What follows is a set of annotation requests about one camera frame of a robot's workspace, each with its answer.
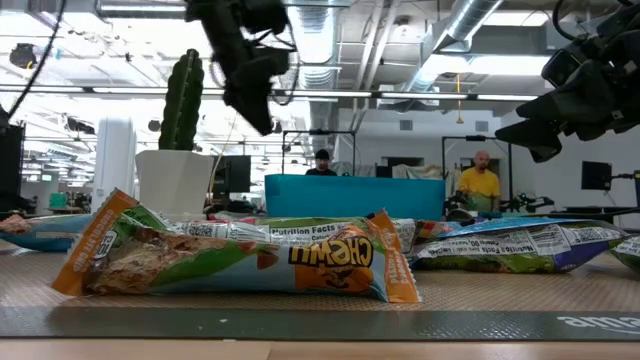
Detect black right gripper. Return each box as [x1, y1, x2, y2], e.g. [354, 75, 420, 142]
[494, 7, 640, 164]

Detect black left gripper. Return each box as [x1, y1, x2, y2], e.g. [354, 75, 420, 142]
[184, 0, 292, 137]

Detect blue purple granola bar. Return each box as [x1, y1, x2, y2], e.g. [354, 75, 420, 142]
[408, 216, 629, 275]

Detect snack packets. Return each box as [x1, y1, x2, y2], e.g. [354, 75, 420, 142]
[172, 214, 417, 254]

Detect colourful granola bar wrapper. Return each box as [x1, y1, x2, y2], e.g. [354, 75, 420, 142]
[410, 218, 454, 242]

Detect orange-ended Chewy granola bar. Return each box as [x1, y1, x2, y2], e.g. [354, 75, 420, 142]
[51, 188, 422, 305]

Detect light blue granola bar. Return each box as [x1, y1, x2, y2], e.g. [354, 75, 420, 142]
[0, 213, 95, 253]

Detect black monitor on arm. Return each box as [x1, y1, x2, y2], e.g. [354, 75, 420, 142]
[580, 160, 640, 192]

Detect green cactus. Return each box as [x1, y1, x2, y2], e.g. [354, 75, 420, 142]
[158, 48, 206, 152]

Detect black computer monitor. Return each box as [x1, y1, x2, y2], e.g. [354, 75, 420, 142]
[211, 154, 253, 195]

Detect person with black cap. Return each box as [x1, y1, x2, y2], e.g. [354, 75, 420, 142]
[305, 148, 339, 177]

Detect person in yellow shirt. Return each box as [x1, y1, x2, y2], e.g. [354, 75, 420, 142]
[456, 150, 502, 213]

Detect black desk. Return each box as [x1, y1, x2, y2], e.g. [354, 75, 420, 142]
[547, 203, 640, 227]

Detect white plant pot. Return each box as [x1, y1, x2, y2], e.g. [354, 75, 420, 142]
[134, 149, 216, 222]

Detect blue plastic bin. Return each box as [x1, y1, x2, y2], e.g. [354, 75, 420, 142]
[264, 173, 447, 222]

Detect snack packet right edge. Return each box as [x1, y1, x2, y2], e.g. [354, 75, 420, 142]
[609, 235, 640, 274]

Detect beige woven mat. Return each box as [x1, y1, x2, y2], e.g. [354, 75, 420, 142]
[0, 239, 640, 343]

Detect black ceiling speaker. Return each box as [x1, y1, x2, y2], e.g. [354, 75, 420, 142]
[8, 42, 39, 71]

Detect black cabinet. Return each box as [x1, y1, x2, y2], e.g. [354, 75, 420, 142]
[0, 122, 27, 212]

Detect black metal frame stand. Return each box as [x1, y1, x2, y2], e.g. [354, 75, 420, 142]
[281, 129, 358, 176]
[440, 134, 514, 213]

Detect orange hanging cord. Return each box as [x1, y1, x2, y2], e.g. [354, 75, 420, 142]
[454, 73, 465, 126]

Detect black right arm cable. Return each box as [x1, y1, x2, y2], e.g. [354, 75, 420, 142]
[551, 0, 577, 42]

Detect silver ventilation duct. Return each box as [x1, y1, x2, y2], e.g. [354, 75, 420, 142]
[399, 0, 505, 96]

